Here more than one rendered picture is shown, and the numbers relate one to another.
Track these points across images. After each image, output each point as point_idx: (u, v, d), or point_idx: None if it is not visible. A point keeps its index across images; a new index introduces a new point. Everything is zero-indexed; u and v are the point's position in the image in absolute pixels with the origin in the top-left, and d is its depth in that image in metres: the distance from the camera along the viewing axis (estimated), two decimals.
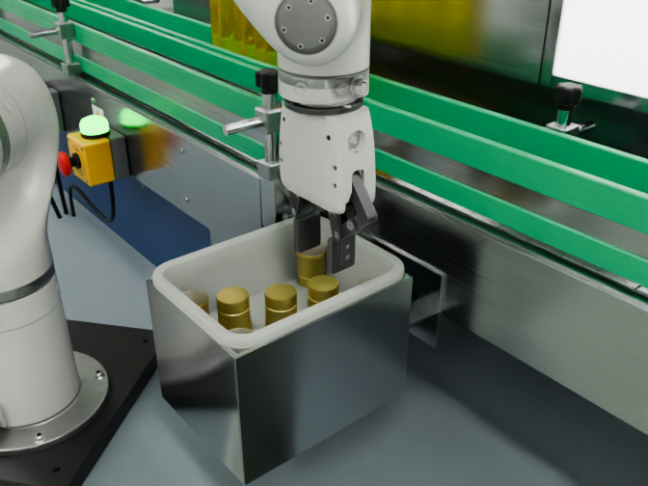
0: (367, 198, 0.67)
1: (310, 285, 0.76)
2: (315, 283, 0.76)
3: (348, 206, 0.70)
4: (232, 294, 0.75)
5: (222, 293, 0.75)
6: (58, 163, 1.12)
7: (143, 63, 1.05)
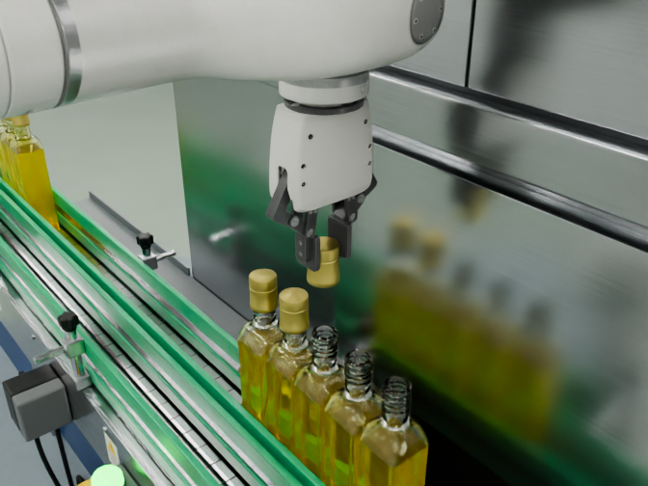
0: None
1: (329, 249, 0.73)
2: (325, 247, 0.74)
3: None
4: None
5: None
6: None
7: (165, 442, 0.92)
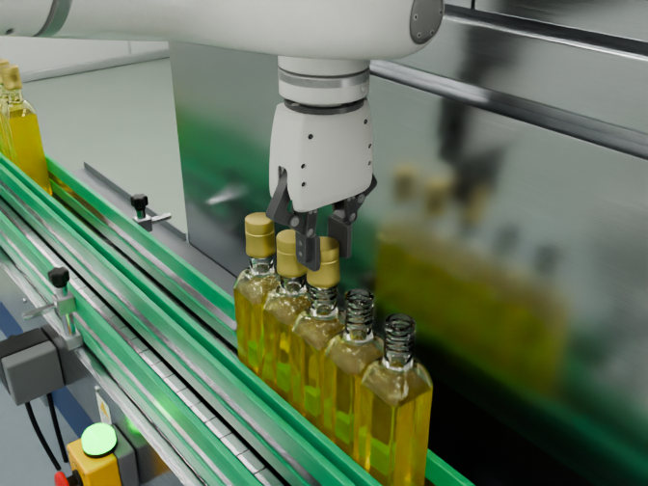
0: None
1: (329, 249, 0.73)
2: (325, 247, 0.74)
3: None
4: None
5: None
6: None
7: (157, 394, 0.88)
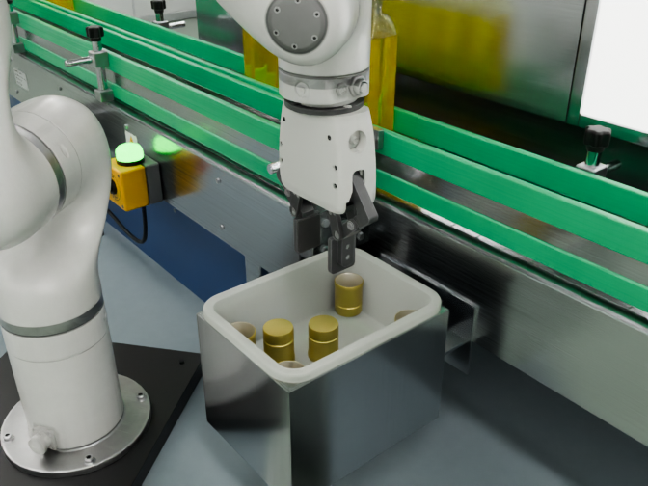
0: (367, 198, 0.67)
1: None
2: None
3: (348, 206, 0.70)
4: (278, 326, 0.78)
5: (268, 325, 0.79)
6: None
7: (179, 94, 1.09)
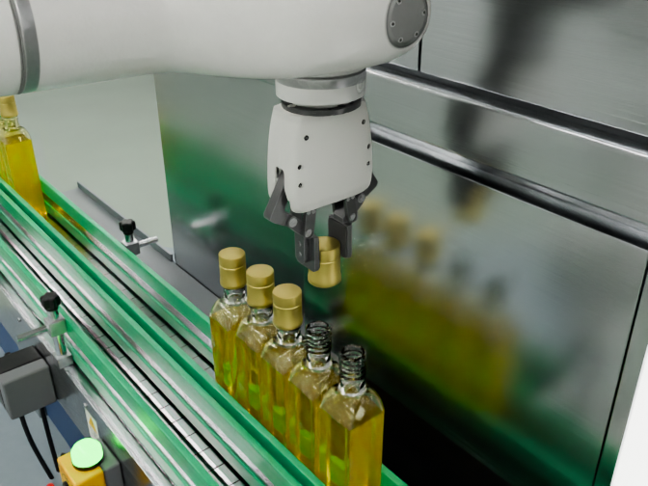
0: None
1: (291, 296, 0.82)
2: (288, 293, 0.82)
3: None
4: None
5: None
6: None
7: (140, 413, 0.96)
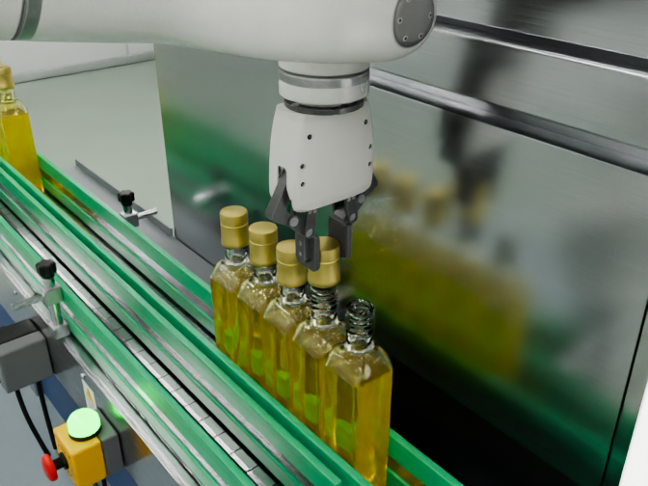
0: None
1: None
2: (292, 249, 0.79)
3: None
4: None
5: None
6: (42, 468, 1.00)
7: (138, 379, 0.93)
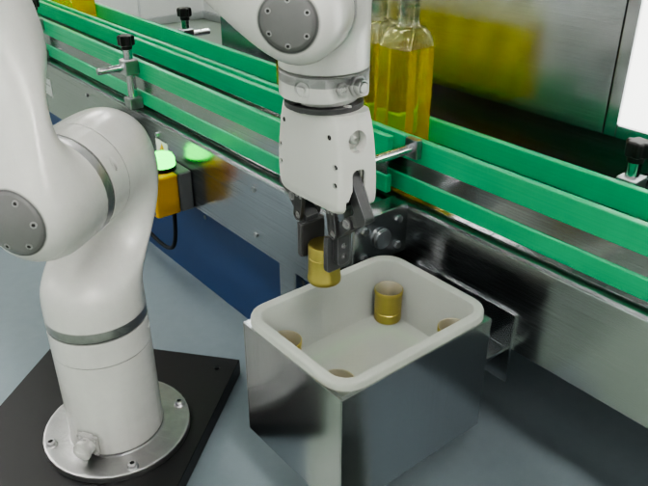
0: (365, 200, 0.67)
1: None
2: None
3: (346, 206, 0.70)
4: (324, 243, 0.74)
5: (313, 242, 0.75)
6: None
7: (213, 103, 1.10)
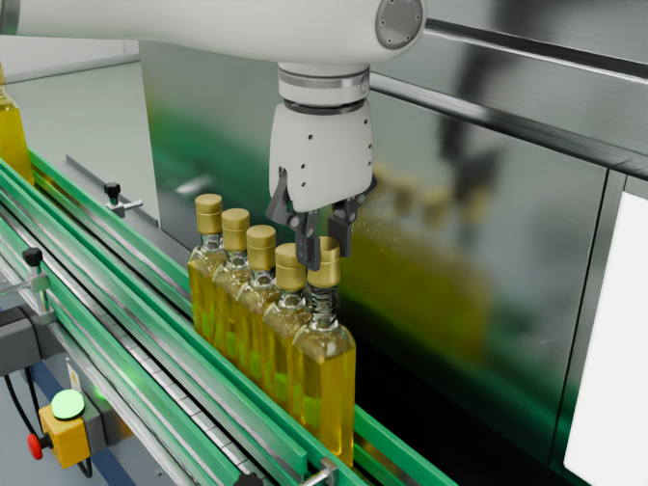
0: None
1: (264, 235, 0.83)
2: (261, 233, 0.83)
3: None
4: (324, 242, 0.74)
5: (321, 248, 0.73)
6: (28, 446, 1.04)
7: (119, 360, 0.97)
